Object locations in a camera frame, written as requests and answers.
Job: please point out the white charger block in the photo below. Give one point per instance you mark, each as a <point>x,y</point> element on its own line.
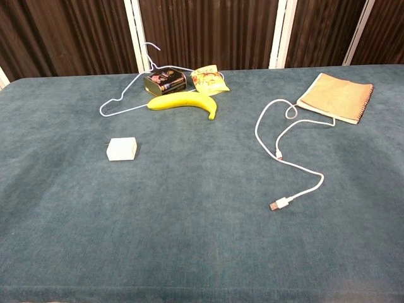
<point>121,150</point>

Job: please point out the teal table cloth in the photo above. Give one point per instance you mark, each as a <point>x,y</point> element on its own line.
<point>189,205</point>

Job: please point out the yellow banana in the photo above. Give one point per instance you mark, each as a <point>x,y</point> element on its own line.
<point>180,101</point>

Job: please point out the yellow snack bag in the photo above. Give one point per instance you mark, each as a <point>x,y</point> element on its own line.
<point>208,80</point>

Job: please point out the black printed tin can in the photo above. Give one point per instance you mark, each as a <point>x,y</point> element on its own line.
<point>165,82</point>

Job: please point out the dark brown curtain panel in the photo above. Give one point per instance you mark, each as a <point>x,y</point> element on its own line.
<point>63,31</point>
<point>388,31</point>
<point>322,31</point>
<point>202,31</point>

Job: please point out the brown spiral notebook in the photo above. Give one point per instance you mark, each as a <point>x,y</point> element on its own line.
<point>337,96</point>

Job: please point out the white frame post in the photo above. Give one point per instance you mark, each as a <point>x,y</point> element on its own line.
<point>3,79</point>
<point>135,31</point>
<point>360,31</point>
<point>284,31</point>

